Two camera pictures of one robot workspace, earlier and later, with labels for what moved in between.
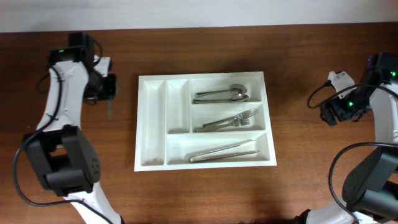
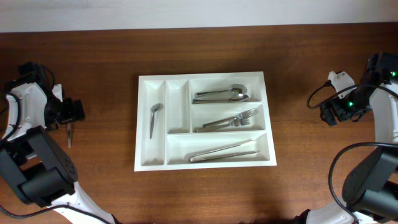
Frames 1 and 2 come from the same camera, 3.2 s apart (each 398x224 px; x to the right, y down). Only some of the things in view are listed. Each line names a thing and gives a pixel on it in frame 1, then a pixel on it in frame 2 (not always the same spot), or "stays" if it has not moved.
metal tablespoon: [236, 99] stays
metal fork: [235, 123] stays
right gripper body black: [344, 108] stays
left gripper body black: [101, 88] to [61, 112]
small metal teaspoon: [110, 109] to [153, 109]
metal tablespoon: [238, 88] stays
